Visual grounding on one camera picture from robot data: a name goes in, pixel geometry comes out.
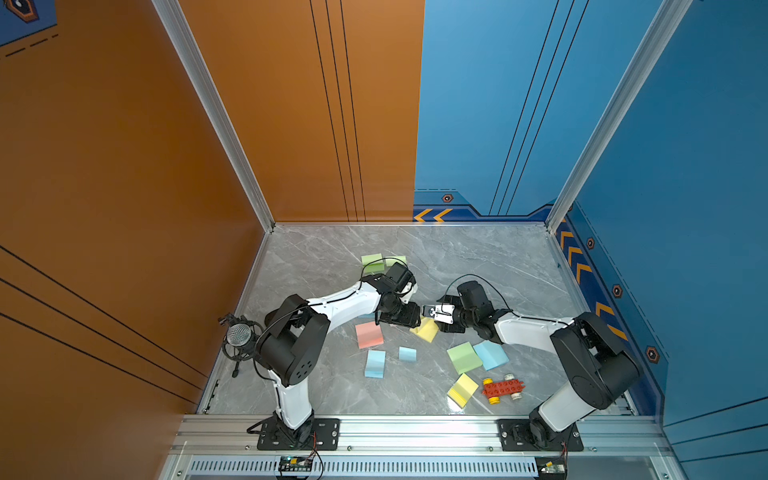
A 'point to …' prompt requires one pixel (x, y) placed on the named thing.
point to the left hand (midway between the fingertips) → (414, 318)
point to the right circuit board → (551, 467)
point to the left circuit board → (295, 464)
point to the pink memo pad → (369, 335)
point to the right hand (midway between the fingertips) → (440, 305)
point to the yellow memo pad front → (462, 390)
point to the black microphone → (239, 342)
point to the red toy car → (495, 390)
